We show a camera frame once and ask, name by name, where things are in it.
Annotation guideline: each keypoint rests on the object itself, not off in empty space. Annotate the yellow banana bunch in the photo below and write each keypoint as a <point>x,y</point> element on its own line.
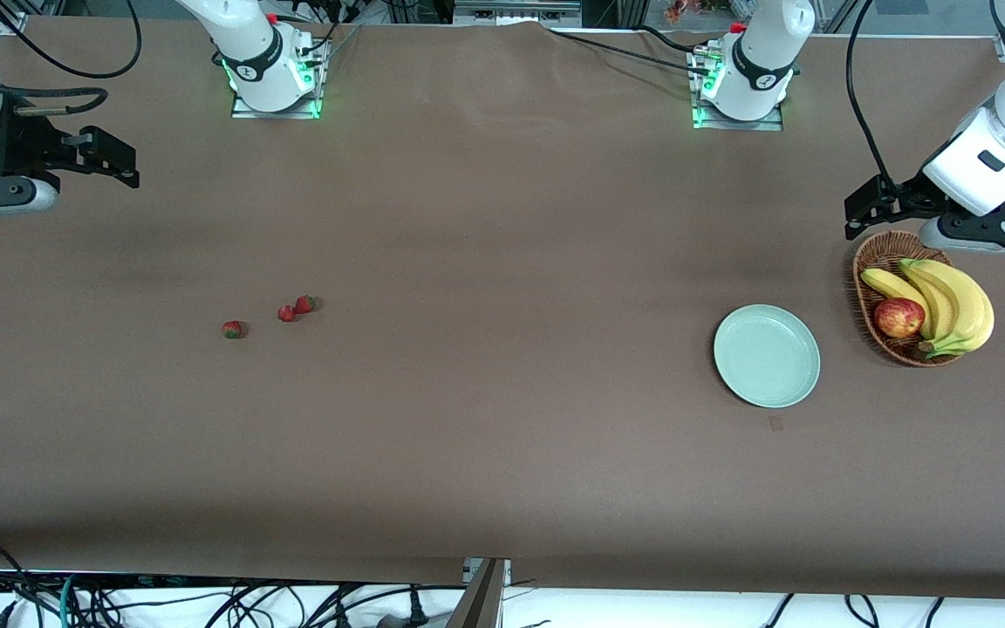
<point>960,305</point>

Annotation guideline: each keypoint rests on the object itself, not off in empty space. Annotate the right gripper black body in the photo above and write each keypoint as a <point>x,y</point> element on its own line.
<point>24,144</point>

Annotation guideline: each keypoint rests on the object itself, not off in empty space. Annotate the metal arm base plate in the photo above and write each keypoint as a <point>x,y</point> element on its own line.
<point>276,114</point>
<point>738,125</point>

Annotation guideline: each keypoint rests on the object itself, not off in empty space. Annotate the red toy strawberry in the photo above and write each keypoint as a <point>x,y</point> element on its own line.
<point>233,329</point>
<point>286,313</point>
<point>305,303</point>

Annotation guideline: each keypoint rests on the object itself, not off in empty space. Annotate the colourful toy pile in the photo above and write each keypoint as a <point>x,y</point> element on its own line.
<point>694,10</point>

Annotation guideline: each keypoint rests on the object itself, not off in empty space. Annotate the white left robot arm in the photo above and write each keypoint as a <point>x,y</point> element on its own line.
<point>764,52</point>

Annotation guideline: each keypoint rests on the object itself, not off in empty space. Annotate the paper table cover sheet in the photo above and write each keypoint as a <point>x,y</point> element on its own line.
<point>502,262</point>

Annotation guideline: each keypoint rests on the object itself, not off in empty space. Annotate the red apple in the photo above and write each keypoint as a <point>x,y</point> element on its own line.
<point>899,317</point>

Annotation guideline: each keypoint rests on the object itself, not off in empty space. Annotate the aluminium frame rail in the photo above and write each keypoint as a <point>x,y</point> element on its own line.
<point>516,13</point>

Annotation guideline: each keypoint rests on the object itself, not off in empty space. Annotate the small metal bracket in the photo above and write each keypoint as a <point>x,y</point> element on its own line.
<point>502,571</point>

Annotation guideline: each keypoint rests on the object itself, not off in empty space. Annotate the black power plug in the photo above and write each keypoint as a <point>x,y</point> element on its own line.
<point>418,608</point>

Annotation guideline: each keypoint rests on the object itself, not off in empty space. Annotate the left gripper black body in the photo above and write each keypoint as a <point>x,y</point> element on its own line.
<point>906,194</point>

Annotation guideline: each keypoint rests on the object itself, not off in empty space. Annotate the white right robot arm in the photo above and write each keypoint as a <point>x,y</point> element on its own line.
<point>249,35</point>

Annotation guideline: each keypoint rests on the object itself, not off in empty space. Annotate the woven wicker basket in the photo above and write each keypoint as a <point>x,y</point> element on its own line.
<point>878,253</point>

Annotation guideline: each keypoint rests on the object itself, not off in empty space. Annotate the pale green round plate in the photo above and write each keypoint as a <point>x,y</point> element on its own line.
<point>782,384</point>

